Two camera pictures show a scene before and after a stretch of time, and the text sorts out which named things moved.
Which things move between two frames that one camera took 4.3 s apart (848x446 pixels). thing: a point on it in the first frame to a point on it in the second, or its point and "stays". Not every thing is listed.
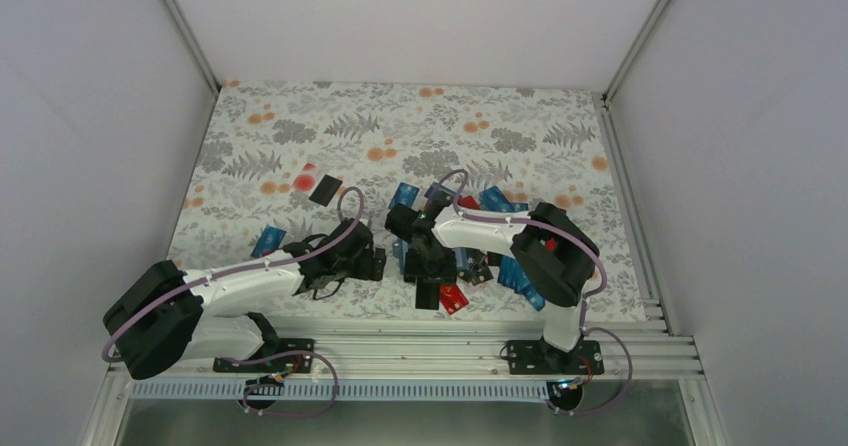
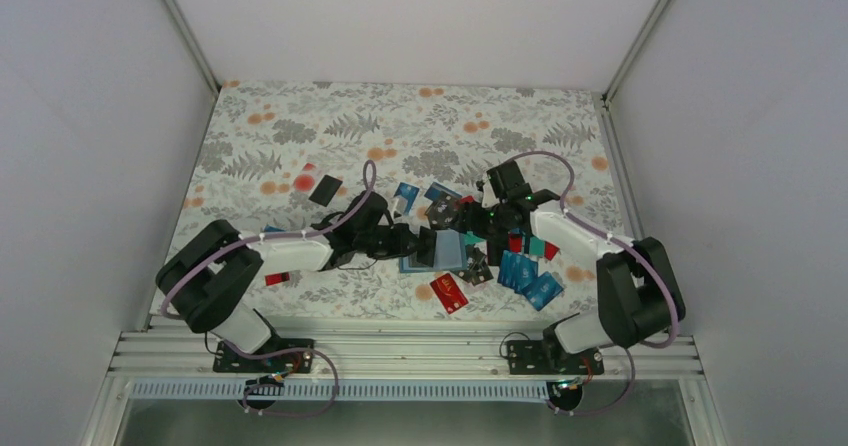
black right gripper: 446,275 to 471,221
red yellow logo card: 452,298 stays
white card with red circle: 307,179 stays
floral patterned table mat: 286,164 stays
